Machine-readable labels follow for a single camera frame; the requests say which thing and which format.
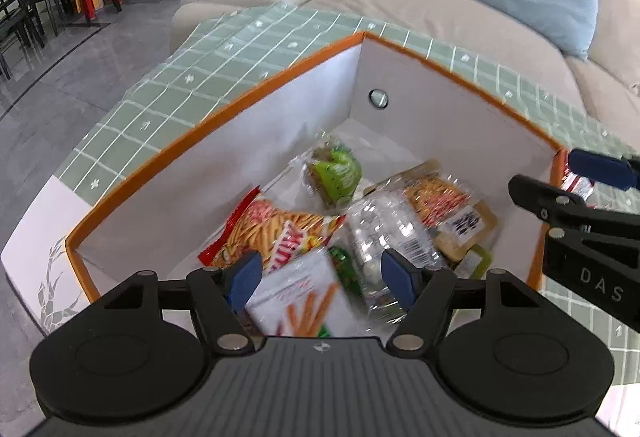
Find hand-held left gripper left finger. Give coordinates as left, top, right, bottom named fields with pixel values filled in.
left=102, top=249, right=264, bottom=354

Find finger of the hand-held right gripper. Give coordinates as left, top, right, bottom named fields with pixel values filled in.
left=569, top=148, right=640, bottom=191
left=508, top=174, right=640, bottom=239

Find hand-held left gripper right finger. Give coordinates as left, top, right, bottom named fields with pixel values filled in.
left=379, top=248, right=544, bottom=356

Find red silver snack packet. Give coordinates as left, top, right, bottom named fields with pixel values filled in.
left=562, top=162, right=596, bottom=206

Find clear plastic snack packet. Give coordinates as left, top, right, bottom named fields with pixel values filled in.
left=344, top=196, right=447, bottom=319

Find small green snack packet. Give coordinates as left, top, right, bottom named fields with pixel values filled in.
left=327, top=246, right=366, bottom=299

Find white snack packet stick print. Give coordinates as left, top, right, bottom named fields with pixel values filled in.
left=244, top=249, right=359, bottom=338

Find red yellow stick snack packet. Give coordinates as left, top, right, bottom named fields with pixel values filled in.
left=198, top=186, right=347, bottom=276

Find clear packet brown snacks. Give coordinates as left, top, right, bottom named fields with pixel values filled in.
left=364, top=160, right=499, bottom=263

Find orange cardboard box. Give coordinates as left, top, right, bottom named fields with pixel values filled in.
left=65, top=30, right=574, bottom=339

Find beige pillow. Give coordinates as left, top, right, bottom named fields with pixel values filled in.
left=577, top=0, right=640, bottom=99

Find green checkered tablecloth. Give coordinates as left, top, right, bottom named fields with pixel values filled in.
left=55, top=2, right=640, bottom=359

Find beige sofa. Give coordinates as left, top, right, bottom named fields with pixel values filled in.
left=170, top=0, right=640, bottom=154

